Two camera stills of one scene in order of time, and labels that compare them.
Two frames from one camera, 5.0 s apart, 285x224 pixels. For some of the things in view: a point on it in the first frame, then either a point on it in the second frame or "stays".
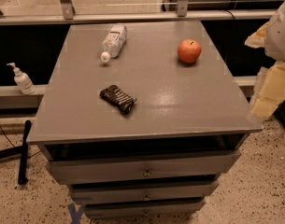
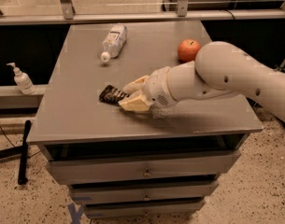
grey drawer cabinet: [140, 118] stays
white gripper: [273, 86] to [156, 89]
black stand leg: [14, 152] stays
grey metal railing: [68, 16] stays
